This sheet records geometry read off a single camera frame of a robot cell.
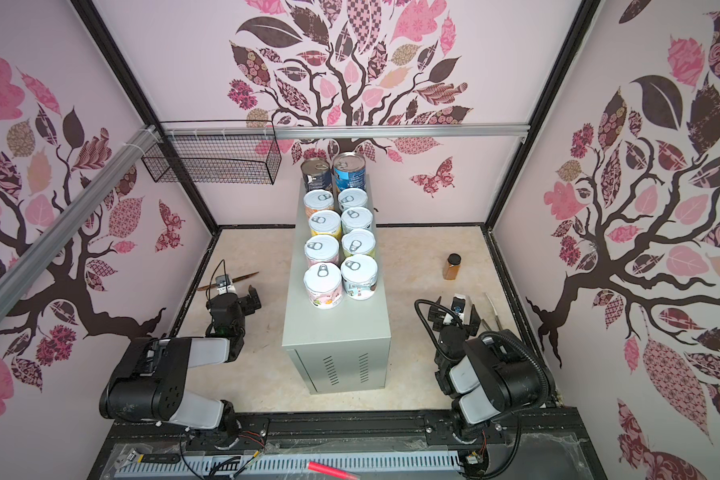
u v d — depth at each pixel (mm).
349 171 711
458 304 730
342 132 924
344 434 743
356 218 671
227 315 701
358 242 621
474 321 778
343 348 586
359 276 569
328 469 692
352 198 714
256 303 876
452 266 977
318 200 712
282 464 697
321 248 611
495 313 923
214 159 1217
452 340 668
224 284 776
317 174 712
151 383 443
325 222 667
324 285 559
